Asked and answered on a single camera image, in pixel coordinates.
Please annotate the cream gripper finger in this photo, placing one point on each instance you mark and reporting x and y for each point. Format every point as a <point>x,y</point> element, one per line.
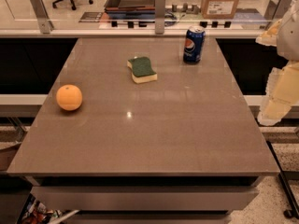
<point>282,92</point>
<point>270,36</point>

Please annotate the blue pepsi can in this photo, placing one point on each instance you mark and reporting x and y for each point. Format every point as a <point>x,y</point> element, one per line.
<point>194,42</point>

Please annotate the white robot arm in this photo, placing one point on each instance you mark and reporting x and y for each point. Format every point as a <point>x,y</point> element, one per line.
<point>288,46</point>

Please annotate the cardboard box with label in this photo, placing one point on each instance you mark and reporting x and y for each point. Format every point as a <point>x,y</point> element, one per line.
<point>218,9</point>

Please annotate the green and yellow sponge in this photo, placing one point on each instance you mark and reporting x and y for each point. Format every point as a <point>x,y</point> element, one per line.
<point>141,70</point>

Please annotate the orange fruit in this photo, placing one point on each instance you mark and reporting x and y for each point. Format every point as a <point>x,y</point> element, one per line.
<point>69,97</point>

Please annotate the grey drawer front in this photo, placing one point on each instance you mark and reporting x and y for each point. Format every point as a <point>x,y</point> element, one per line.
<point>146,198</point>

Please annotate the colourful snack packets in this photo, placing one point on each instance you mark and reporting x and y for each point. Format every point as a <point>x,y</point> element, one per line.
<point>35,212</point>

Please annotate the right metal glass post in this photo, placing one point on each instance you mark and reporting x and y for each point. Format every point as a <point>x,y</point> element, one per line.
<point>276,9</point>

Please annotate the metal glass post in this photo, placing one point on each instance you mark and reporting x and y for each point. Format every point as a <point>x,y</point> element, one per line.
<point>276,9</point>
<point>43,20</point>
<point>159,16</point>

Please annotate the centre metal glass post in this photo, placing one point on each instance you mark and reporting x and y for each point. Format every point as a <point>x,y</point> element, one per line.
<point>159,16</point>

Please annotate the left metal glass post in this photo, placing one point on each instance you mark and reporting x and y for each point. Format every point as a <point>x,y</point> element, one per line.
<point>43,20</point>

